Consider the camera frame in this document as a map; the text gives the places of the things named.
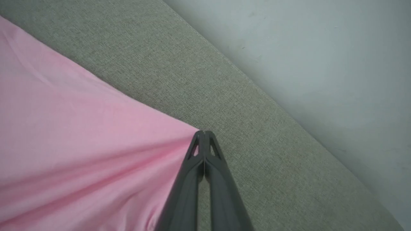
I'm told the pink cloth garment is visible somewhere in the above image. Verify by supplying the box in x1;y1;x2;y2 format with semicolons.
0;16;200;231

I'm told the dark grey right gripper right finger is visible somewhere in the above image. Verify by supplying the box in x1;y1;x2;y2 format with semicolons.
204;130;255;231

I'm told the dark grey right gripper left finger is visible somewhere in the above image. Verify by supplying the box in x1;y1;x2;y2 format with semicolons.
154;130;205;231

